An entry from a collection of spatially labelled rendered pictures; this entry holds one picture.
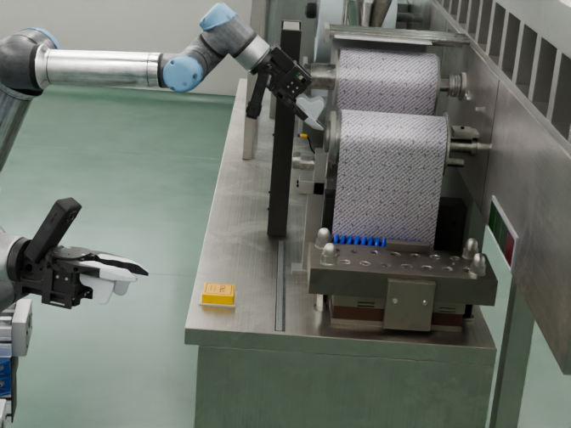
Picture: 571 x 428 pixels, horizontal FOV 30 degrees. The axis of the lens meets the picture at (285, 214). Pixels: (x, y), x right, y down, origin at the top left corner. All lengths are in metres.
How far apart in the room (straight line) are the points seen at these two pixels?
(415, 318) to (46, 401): 1.84
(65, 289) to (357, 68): 1.15
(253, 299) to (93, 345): 1.86
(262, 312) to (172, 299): 2.27
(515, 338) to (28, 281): 1.41
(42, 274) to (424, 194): 1.02
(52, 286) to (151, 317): 2.75
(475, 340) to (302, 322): 0.37
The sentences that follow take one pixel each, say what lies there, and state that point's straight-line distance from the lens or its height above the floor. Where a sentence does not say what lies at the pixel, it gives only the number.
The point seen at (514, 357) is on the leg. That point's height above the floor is 0.69.
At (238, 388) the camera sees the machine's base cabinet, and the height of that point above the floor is 0.77.
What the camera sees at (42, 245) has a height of 1.26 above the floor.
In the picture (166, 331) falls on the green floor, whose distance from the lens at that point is 4.31.
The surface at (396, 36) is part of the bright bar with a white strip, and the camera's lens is 2.64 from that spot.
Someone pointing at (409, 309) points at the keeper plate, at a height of 0.96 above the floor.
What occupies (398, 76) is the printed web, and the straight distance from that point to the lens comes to 2.60.
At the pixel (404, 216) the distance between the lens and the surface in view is 2.44.
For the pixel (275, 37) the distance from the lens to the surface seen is 3.37.
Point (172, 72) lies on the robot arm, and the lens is 2.25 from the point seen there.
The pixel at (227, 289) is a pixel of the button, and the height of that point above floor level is 0.92.
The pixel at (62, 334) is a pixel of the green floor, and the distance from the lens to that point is 4.29.
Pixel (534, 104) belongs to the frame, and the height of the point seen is 1.46.
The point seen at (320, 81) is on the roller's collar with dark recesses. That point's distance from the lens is 2.63.
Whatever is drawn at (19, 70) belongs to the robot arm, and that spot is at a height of 1.38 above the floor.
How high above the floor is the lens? 1.87
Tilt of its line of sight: 19 degrees down
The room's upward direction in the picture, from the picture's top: 4 degrees clockwise
